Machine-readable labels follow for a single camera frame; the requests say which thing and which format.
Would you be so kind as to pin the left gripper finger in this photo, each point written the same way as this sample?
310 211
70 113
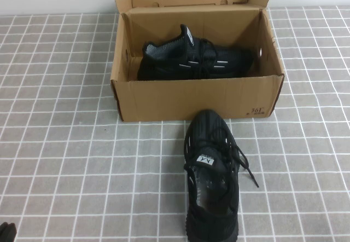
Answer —
2 233
11 233

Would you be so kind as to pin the black mesh sneaker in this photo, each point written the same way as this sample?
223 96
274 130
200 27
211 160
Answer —
207 132
164 61

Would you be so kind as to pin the brown cardboard shoe box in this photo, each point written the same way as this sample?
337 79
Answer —
191 99

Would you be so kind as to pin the grey checked tablecloth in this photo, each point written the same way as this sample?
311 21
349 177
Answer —
82 170

